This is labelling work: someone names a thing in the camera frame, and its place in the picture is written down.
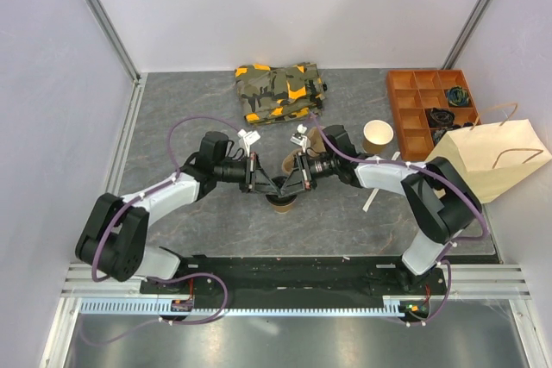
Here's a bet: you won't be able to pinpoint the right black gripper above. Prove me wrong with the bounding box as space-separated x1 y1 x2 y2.
279 152 338 198

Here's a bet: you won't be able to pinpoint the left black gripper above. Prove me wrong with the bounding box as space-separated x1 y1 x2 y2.
214 153 279 196

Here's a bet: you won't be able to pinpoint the black plastic cup lid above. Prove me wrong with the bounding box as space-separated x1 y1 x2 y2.
265 176 298 207

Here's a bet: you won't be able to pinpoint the brown paper coffee cup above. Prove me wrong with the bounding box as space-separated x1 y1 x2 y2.
269 201 294 214

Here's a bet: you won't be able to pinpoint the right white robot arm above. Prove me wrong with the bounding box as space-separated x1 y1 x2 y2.
278 125 486 294

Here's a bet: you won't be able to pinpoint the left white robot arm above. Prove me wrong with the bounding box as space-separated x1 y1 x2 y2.
75 131 281 293

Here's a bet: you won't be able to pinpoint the brown pulp cup carrier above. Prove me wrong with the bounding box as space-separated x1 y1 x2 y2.
281 125 326 175

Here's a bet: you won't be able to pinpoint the white paper straw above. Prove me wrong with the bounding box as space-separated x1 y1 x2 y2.
362 151 401 212

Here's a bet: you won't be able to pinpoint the camouflage folded cloth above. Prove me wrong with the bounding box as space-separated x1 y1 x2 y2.
235 62 328 125

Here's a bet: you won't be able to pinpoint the orange compartment tray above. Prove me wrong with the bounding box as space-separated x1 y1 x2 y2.
386 69 478 161

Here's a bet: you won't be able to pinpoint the blue green rubber bands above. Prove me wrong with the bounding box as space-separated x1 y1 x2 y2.
445 85 471 107

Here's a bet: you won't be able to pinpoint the brown paper bag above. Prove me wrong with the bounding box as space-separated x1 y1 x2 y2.
425 103 551 203

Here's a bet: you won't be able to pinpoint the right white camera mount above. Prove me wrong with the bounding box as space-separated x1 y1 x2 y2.
290 124 311 153

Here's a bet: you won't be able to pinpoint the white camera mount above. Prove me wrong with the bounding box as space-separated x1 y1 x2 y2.
290 124 311 153
237 129 260 156

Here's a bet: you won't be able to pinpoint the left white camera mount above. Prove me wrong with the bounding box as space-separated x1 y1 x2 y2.
237 129 260 156

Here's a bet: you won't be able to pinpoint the aluminium cable duct rail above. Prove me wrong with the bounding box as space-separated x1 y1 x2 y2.
79 297 418 317

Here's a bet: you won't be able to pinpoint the left aluminium frame post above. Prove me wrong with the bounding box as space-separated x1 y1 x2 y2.
85 0 141 83

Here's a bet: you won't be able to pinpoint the aluminium frame post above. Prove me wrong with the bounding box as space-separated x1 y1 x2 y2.
85 0 141 83
442 0 492 70

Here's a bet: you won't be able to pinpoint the right aluminium frame post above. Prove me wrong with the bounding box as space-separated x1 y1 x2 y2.
442 0 492 70

